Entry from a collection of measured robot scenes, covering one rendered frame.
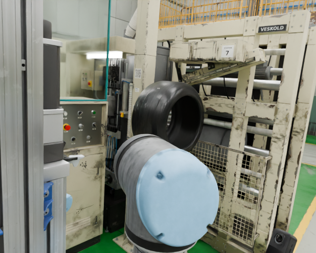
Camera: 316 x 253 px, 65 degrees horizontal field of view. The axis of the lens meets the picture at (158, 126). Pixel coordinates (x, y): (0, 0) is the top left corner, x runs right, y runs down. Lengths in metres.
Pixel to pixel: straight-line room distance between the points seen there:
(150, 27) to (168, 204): 1.80
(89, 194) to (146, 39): 1.32
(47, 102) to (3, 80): 0.15
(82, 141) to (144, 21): 1.04
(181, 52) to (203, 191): 1.79
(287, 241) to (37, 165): 0.54
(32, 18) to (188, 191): 0.39
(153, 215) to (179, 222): 0.04
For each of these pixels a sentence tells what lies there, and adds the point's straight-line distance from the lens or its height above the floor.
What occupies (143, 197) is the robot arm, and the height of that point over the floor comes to 1.32.
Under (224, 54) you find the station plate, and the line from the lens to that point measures 1.86.
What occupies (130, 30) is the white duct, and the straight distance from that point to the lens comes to 2.62.
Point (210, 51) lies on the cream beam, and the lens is 1.93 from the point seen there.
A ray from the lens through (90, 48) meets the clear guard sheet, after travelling 2.02.
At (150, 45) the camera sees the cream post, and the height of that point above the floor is 1.73.
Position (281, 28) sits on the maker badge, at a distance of 2.08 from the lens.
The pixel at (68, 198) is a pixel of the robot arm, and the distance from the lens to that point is 1.11.
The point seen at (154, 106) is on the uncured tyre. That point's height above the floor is 1.30.
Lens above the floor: 1.46
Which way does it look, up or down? 10 degrees down
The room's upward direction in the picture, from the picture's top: 5 degrees clockwise
